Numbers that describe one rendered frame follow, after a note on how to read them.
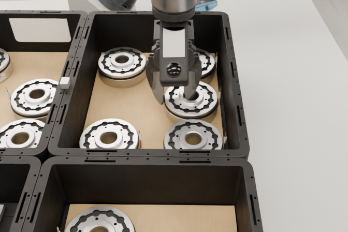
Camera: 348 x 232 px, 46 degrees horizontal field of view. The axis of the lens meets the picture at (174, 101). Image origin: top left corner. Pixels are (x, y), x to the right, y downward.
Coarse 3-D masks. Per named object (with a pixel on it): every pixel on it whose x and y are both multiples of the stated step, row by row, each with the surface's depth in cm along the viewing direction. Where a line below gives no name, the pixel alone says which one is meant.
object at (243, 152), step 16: (96, 16) 87; (112, 16) 87; (128, 16) 87; (144, 16) 87; (208, 16) 87; (224, 16) 86; (224, 32) 82; (80, 48) 78; (80, 64) 74; (64, 96) 68; (240, 96) 68; (64, 112) 65; (240, 112) 65; (240, 128) 63; (48, 144) 60; (240, 144) 60
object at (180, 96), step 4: (180, 92) 78; (196, 92) 78; (200, 92) 78; (180, 96) 77; (200, 96) 77; (180, 100) 77; (184, 100) 76; (188, 100) 76; (192, 100) 76; (196, 100) 76; (200, 100) 76; (184, 104) 76; (188, 104) 76; (192, 104) 76; (196, 104) 76
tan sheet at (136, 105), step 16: (96, 80) 86; (144, 80) 86; (96, 96) 83; (112, 96) 83; (128, 96) 83; (144, 96) 83; (96, 112) 79; (112, 112) 79; (128, 112) 79; (144, 112) 79; (160, 112) 79; (144, 128) 76; (160, 128) 76; (144, 144) 73; (160, 144) 73
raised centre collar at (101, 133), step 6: (102, 132) 71; (108, 132) 71; (114, 132) 71; (120, 132) 71; (96, 138) 70; (120, 138) 70; (96, 144) 69; (102, 144) 69; (108, 144) 69; (114, 144) 69; (120, 144) 69
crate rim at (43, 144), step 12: (0, 12) 87; (12, 12) 87; (24, 12) 87; (36, 12) 87; (48, 12) 88; (60, 12) 88; (72, 12) 87; (84, 12) 87; (84, 24) 84; (72, 48) 78; (72, 60) 75; (60, 96) 68; (48, 120) 64; (48, 132) 62; (36, 156) 59; (48, 156) 61
